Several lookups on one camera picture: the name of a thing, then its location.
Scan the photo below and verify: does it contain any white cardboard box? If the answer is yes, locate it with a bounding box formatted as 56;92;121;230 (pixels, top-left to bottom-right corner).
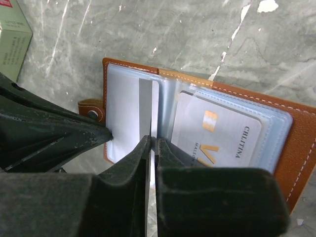
0;0;33;82

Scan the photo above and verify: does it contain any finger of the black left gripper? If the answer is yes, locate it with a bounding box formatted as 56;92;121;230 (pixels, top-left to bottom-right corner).
0;74;112;173

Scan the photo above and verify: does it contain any brown leather card holder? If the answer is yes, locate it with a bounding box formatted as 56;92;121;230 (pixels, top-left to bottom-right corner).
78;58;316;210

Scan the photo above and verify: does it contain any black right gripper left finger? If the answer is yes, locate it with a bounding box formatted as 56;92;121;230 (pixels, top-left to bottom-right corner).
0;136;151;237

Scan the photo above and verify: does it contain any white card in holder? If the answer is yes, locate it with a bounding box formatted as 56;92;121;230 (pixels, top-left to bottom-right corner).
171;92;262;167

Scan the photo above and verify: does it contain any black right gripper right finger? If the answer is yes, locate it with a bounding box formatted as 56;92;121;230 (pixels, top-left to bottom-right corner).
155;138;290;237

